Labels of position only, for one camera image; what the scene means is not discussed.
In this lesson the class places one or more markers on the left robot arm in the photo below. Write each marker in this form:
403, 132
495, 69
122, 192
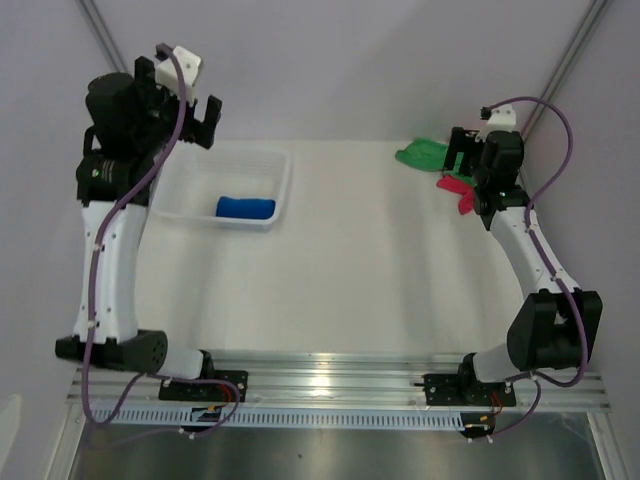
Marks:
137, 120

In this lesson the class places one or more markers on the pink towel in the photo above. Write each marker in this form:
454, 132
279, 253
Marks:
461, 188

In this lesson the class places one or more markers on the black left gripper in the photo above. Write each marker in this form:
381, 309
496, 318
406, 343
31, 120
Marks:
198, 131

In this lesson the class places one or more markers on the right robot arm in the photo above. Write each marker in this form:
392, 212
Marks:
553, 334

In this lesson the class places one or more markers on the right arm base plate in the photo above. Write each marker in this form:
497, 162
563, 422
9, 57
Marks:
449, 390

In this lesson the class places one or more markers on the aluminium frame post right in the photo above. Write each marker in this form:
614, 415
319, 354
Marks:
575, 47

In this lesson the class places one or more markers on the blue towel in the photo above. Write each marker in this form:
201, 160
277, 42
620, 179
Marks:
245, 208

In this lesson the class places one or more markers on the aluminium frame rail right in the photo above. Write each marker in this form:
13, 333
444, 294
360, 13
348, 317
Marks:
521, 182

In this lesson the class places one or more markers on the white plastic basket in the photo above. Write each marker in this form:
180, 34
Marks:
193, 179

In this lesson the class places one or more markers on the slotted cable duct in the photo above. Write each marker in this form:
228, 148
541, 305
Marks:
414, 420

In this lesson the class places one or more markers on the aluminium front rail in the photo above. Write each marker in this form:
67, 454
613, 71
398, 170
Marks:
351, 381

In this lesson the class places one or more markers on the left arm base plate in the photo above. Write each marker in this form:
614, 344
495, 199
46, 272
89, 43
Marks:
220, 392

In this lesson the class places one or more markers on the aluminium frame post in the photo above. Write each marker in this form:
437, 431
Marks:
575, 47
102, 34

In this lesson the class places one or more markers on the aluminium frame post left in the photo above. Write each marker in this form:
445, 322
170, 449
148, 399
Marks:
102, 34

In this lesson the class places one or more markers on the green towel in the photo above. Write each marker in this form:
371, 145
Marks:
429, 156

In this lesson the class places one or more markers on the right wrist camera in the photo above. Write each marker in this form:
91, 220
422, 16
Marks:
500, 118

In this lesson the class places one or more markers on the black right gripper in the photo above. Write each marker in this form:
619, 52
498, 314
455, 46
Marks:
461, 142

